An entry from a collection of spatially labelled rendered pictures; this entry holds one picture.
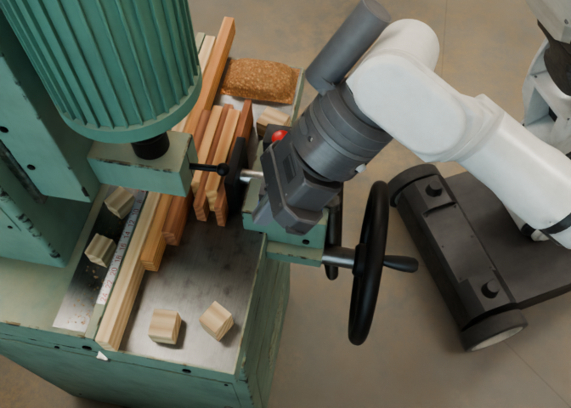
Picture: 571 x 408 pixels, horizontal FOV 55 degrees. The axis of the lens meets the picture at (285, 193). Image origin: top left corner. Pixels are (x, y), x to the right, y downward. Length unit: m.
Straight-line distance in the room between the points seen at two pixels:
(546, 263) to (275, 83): 1.11
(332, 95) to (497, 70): 1.98
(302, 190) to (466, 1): 2.25
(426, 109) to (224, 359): 0.49
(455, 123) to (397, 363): 1.35
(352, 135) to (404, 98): 0.07
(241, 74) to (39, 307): 0.54
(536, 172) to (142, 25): 0.39
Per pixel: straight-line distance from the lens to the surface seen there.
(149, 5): 0.54
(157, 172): 0.79
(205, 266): 0.89
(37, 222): 0.93
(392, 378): 1.78
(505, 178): 0.56
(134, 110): 0.61
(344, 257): 0.97
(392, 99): 0.50
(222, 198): 0.87
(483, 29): 2.65
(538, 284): 1.81
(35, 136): 0.75
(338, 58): 0.54
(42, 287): 1.06
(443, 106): 0.50
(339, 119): 0.54
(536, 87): 1.26
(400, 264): 0.87
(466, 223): 1.80
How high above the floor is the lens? 1.71
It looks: 60 degrees down
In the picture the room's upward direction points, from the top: straight up
